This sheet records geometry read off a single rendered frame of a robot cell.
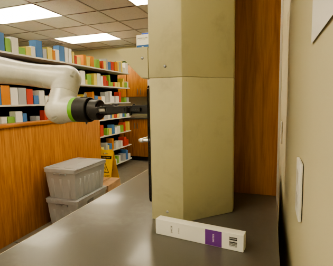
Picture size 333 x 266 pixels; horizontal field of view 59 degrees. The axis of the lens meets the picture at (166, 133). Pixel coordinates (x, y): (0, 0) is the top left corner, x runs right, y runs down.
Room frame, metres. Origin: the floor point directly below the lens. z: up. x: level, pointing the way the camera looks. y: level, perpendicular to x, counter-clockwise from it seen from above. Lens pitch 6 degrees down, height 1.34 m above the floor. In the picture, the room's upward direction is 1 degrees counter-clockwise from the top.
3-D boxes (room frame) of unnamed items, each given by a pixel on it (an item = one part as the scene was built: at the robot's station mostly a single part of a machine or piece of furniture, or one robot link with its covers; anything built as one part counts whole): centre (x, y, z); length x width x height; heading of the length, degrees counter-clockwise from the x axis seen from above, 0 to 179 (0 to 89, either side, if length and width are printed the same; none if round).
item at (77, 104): (1.09, 0.30, 1.31); 0.09 x 0.06 x 0.12; 160
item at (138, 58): (1.12, 0.05, 1.46); 0.32 x 0.12 x 0.10; 160
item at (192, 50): (1.06, -0.12, 1.33); 0.32 x 0.25 x 0.77; 160
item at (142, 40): (1.08, 0.07, 1.54); 0.05 x 0.05 x 0.06; 67
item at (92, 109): (1.07, 0.23, 1.31); 0.09 x 0.08 x 0.07; 70
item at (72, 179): (3.23, 1.01, 0.49); 0.60 x 0.42 x 0.33; 160
